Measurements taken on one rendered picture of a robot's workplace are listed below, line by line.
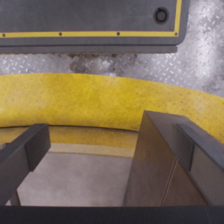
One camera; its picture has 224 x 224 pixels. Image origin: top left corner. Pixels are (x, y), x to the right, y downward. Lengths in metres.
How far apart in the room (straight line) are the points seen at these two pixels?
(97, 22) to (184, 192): 0.43
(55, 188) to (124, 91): 0.53
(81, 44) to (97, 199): 0.56
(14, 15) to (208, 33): 0.78
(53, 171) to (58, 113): 0.34
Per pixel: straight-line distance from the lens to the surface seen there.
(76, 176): 0.65
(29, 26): 0.54
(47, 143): 0.17
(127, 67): 0.80
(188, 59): 0.88
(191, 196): 0.24
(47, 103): 0.89
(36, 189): 0.74
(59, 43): 0.50
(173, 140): 0.16
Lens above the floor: 0.80
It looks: 73 degrees down
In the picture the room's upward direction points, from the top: 180 degrees counter-clockwise
